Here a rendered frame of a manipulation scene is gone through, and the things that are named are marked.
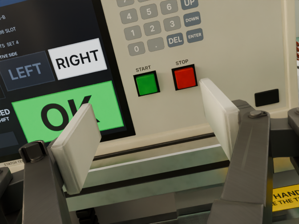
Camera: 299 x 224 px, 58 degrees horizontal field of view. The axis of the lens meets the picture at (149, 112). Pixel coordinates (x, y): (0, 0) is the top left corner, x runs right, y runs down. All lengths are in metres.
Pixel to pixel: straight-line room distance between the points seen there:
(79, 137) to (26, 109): 0.15
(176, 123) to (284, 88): 0.11
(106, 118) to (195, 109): 0.09
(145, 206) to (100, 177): 0.22
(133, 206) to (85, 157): 0.33
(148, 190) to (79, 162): 0.14
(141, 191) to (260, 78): 0.16
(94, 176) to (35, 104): 0.09
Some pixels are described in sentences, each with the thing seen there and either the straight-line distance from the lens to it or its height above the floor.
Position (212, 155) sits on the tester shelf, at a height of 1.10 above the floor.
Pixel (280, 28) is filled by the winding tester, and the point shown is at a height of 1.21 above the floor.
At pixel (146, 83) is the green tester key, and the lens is 0.26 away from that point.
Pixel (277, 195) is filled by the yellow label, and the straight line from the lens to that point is 0.29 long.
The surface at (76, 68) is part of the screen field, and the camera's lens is 0.28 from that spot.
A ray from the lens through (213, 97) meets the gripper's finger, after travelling 0.16.
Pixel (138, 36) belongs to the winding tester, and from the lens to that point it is 0.26.
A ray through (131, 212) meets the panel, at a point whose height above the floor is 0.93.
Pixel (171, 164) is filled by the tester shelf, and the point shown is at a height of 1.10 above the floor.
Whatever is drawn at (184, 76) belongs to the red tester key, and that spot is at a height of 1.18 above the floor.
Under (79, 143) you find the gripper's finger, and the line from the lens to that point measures 0.16.
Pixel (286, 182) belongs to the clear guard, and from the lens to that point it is 0.30.
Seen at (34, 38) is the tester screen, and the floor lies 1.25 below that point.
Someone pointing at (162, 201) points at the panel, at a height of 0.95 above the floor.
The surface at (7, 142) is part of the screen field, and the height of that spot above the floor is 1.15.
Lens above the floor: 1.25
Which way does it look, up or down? 19 degrees down
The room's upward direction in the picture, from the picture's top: 13 degrees counter-clockwise
